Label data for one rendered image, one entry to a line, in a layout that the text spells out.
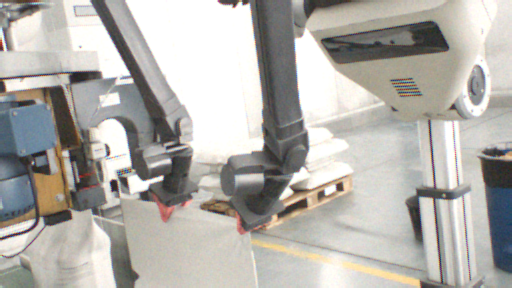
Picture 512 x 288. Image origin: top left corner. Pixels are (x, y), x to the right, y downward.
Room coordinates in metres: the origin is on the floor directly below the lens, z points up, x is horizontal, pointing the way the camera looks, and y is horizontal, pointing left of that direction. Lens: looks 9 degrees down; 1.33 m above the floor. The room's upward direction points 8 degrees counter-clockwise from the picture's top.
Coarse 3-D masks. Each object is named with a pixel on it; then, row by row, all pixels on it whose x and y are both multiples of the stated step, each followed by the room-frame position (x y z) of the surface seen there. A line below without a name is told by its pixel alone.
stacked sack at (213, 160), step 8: (232, 144) 4.55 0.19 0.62; (240, 144) 4.50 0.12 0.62; (248, 144) 4.46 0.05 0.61; (200, 152) 4.51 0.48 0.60; (208, 152) 4.41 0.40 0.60; (216, 152) 4.36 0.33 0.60; (224, 152) 4.32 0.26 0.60; (200, 160) 4.42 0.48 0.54; (208, 160) 4.33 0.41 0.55; (216, 160) 4.25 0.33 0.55
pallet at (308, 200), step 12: (336, 180) 4.61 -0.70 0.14; (348, 180) 4.70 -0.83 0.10; (300, 192) 4.37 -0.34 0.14; (312, 192) 4.34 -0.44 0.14; (336, 192) 4.64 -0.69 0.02; (204, 204) 4.46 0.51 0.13; (216, 204) 4.37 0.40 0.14; (228, 204) 4.36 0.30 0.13; (288, 204) 4.11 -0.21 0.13; (300, 204) 4.34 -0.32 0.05; (312, 204) 4.33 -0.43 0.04; (276, 216) 4.01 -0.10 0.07; (288, 216) 4.13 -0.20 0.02; (264, 228) 3.93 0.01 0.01
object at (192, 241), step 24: (144, 216) 1.28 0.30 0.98; (192, 216) 1.11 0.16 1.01; (216, 216) 1.06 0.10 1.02; (144, 240) 1.29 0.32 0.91; (168, 240) 1.19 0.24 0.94; (192, 240) 1.12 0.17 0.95; (216, 240) 1.07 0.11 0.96; (240, 240) 1.02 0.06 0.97; (144, 264) 1.31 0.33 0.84; (168, 264) 1.21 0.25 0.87; (192, 264) 1.13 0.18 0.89; (216, 264) 1.08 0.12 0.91; (240, 264) 1.03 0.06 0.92
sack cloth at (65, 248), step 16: (32, 224) 1.78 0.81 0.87; (64, 224) 1.63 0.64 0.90; (80, 224) 1.56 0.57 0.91; (32, 240) 1.73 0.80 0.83; (48, 240) 1.65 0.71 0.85; (64, 240) 1.56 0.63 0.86; (80, 240) 1.55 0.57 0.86; (96, 240) 1.56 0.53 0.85; (32, 256) 1.71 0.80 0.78; (48, 256) 1.60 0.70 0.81; (64, 256) 1.54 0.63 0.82; (80, 256) 1.54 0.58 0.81; (96, 256) 1.58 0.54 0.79; (32, 272) 1.73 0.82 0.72; (48, 272) 1.59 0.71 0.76; (64, 272) 1.55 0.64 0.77; (80, 272) 1.55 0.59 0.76; (96, 272) 1.57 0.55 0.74; (112, 272) 1.65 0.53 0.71
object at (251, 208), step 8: (232, 200) 0.94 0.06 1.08; (240, 200) 0.95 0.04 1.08; (248, 200) 0.94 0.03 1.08; (256, 200) 0.92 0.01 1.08; (264, 200) 0.91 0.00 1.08; (272, 200) 0.92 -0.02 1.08; (280, 200) 0.99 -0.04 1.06; (232, 208) 0.94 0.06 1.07; (240, 208) 0.94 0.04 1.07; (248, 208) 0.94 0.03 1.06; (256, 208) 0.93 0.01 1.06; (264, 208) 0.93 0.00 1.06; (272, 208) 0.95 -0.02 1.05; (280, 208) 0.97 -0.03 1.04; (240, 216) 0.93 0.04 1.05; (248, 216) 0.93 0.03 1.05; (256, 216) 0.93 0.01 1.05; (264, 216) 0.94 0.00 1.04; (248, 224) 0.91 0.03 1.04
